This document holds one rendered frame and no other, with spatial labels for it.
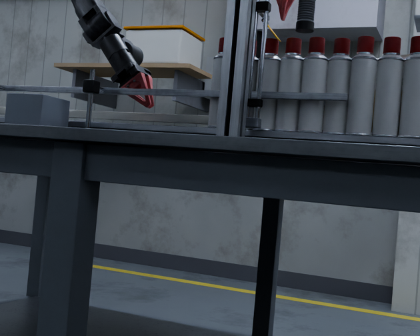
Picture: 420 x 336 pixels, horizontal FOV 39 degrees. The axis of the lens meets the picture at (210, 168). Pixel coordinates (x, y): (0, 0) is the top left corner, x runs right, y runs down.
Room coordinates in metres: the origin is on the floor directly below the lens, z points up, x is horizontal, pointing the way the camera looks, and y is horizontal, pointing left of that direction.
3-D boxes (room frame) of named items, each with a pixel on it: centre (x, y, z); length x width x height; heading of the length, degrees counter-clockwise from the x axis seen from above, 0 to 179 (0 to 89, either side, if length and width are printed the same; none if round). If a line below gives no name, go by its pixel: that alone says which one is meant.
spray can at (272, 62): (1.29, -0.11, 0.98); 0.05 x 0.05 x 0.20
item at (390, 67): (1.18, -0.35, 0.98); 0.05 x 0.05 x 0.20
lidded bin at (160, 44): (4.36, 0.42, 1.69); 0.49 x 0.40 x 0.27; 67
